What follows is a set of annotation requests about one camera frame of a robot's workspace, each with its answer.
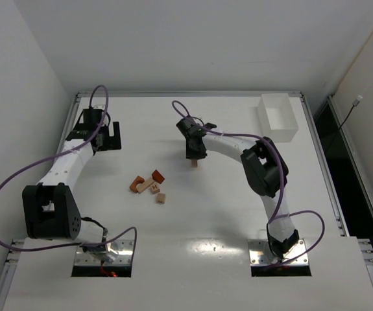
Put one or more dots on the plain light wood cube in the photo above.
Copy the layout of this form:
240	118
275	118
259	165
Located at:
161	198

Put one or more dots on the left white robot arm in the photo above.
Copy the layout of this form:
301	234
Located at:
51	212

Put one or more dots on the aluminium frame rail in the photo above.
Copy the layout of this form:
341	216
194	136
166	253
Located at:
200	93

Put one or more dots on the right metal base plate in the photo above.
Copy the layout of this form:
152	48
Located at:
261	255

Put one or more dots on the metal base plate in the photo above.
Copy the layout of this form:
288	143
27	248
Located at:
261	255
114	254

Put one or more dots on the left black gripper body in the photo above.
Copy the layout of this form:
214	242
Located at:
110	140

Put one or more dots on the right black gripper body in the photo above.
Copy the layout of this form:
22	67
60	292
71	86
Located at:
195	152

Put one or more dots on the orange wedge wood block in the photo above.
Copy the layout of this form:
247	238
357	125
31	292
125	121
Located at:
158	177

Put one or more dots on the white plastic bin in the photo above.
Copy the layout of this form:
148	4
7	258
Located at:
276	117

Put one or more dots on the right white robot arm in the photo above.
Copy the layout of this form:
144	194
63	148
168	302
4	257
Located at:
264	168

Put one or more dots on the orange arch wood block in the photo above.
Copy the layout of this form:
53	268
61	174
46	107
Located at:
134	185

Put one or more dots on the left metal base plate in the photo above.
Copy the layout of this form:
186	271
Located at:
114	254

